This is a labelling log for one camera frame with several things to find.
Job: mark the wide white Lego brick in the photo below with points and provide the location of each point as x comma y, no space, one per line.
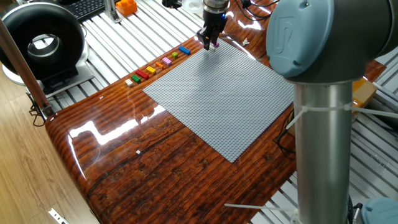
129,82

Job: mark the taped cardboard box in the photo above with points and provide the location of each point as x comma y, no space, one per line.
363,91

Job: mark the aluminium profile post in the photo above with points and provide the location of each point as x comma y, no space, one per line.
110,11

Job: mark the crumpled white paper scrap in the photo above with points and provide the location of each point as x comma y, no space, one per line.
245,42

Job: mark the black computer keyboard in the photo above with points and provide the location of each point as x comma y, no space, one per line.
87,7

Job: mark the brown slanted post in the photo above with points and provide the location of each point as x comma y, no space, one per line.
21,63

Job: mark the small lime Lego brick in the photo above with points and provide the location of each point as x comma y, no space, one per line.
175,55

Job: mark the long red Lego brick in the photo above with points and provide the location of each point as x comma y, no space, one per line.
142,74

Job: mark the orange Duplo brick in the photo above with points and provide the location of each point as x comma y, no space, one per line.
126,7

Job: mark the metal floor bracket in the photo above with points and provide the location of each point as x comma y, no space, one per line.
57,216

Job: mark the thin orange Lego brick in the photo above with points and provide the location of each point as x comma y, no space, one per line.
159,65

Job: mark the white tape roll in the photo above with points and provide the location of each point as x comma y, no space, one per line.
185,7

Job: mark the yellow Lego brick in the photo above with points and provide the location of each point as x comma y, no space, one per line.
151,70

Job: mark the long blue Lego brick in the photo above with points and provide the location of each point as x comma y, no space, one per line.
184,50

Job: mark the pink Lego brick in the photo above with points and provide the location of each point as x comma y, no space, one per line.
167,61

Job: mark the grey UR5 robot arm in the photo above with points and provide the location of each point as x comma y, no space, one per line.
323,140

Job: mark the white zip tie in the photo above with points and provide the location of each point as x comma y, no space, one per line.
258,206
373,112

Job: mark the narrow white Lego brick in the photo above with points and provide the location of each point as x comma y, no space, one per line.
212,48

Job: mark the green Lego brick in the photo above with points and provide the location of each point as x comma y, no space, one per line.
135,79

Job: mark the grey Lego baseplate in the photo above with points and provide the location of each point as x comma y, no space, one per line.
217,99

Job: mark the small purple Lego brick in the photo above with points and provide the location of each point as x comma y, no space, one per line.
216,45

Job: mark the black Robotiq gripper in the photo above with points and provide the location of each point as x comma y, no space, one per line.
214,21

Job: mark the black round object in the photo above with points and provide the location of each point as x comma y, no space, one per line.
171,3

